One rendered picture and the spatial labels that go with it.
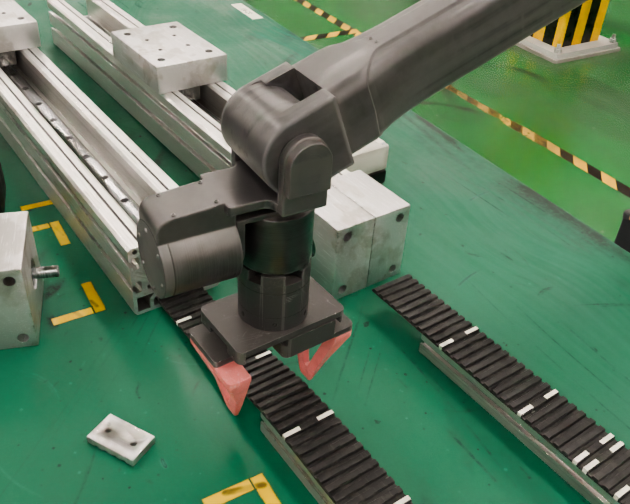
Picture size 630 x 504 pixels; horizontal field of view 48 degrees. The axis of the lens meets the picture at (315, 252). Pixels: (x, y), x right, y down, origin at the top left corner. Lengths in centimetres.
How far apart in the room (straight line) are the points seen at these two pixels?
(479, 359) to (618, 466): 15
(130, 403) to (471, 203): 54
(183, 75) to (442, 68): 58
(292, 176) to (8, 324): 38
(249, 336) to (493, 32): 29
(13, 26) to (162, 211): 77
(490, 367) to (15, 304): 45
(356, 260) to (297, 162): 33
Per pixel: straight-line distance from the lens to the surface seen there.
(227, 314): 58
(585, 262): 94
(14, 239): 75
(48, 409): 70
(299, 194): 47
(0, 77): 114
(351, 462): 60
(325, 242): 76
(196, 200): 49
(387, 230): 78
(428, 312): 74
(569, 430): 67
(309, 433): 61
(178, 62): 104
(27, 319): 74
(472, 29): 54
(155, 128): 110
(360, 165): 96
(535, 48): 404
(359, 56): 50
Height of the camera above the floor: 128
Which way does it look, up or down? 36 degrees down
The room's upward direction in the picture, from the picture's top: 4 degrees clockwise
